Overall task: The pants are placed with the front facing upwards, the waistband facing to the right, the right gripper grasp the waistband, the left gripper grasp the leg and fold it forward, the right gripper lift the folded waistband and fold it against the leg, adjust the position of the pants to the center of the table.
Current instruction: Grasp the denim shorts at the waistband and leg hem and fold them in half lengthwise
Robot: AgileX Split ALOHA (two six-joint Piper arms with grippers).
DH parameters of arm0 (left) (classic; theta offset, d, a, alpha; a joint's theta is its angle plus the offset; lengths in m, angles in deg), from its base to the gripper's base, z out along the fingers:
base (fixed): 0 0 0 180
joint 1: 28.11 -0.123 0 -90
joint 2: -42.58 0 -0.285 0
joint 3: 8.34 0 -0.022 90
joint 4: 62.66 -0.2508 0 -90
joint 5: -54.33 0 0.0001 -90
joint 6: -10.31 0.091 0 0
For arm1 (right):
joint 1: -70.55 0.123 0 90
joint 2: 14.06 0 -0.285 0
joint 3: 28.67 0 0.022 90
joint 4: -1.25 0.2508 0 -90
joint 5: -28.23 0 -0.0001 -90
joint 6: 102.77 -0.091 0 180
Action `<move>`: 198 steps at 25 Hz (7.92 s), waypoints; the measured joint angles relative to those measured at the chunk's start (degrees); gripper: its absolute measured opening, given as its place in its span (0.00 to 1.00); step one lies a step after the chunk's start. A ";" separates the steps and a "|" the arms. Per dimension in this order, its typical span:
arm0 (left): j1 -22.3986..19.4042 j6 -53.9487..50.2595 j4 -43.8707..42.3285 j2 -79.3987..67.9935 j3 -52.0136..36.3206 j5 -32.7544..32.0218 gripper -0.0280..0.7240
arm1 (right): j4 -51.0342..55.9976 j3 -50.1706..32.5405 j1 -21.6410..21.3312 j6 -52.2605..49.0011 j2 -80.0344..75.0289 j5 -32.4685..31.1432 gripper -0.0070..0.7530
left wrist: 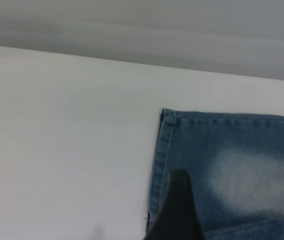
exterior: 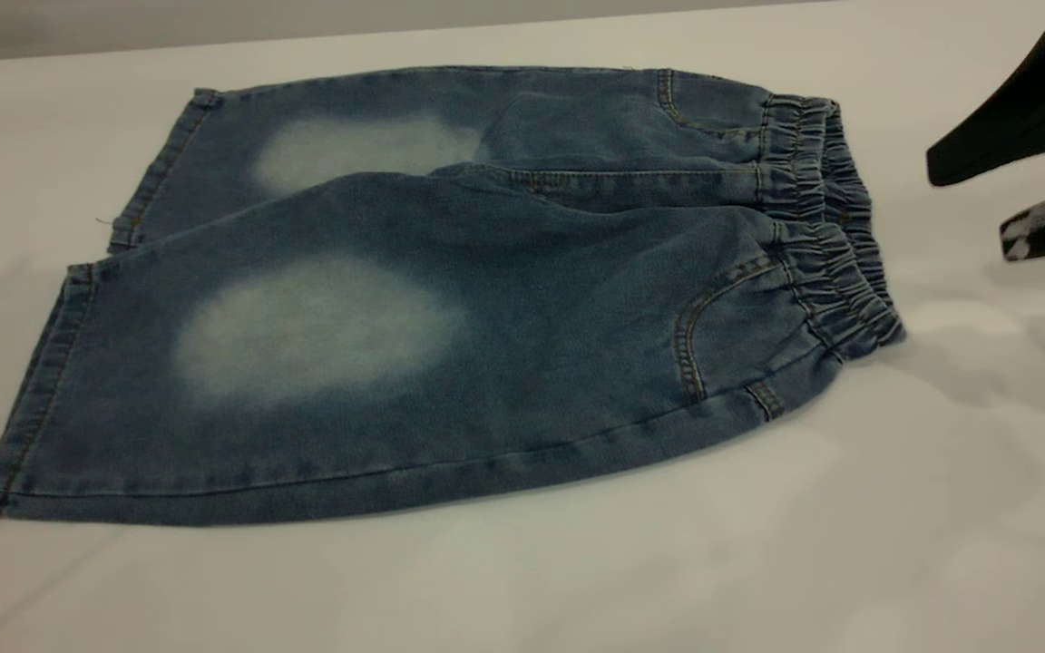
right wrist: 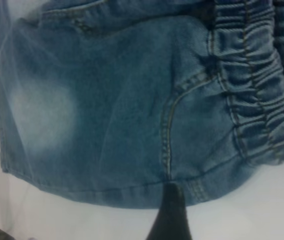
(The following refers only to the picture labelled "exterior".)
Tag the blue denim shorts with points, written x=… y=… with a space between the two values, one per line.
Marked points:
x=532 y=317

